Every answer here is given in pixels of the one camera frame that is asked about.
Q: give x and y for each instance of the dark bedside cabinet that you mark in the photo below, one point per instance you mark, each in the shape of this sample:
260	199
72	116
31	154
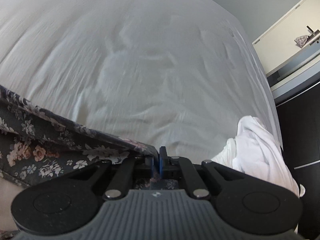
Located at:
299	125

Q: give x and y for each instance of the white crumpled garment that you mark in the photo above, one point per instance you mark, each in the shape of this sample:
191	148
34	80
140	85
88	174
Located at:
254	151

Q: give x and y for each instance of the cream wardrobe door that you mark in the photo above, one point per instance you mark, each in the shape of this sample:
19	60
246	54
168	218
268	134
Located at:
290	69

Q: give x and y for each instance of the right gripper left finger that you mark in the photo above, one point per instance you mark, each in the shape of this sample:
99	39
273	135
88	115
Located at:
149	162

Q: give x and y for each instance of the small floral pouch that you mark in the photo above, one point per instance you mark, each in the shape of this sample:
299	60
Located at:
301	40

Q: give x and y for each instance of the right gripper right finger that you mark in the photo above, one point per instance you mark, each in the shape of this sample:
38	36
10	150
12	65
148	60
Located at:
163	160

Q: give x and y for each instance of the dark floral garment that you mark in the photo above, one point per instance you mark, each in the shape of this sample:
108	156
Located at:
64	169

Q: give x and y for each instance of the grey bed sheet mattress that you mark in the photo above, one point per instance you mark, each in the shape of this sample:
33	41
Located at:
173	73

